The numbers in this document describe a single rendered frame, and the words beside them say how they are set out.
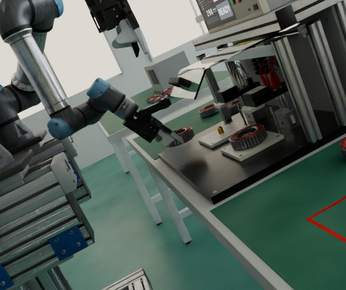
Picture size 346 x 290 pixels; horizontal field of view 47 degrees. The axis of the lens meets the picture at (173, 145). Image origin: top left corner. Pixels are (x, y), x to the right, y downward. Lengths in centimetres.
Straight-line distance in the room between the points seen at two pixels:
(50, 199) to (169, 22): 510
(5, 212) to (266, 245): 69
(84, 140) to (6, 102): 430
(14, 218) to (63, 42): 482
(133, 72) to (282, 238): 524
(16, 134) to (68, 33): 433
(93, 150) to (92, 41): 153
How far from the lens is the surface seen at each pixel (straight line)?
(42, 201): 114
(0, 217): 117
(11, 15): 136
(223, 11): 135
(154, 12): 603
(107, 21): 93
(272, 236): 80
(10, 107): 165
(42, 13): 143
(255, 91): 121
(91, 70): 584
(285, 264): 72
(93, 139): 590
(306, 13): 107
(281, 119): 128
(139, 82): 592
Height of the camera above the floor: 116
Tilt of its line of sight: 14 degrees down
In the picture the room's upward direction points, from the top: 25 degrees counter-clockwise
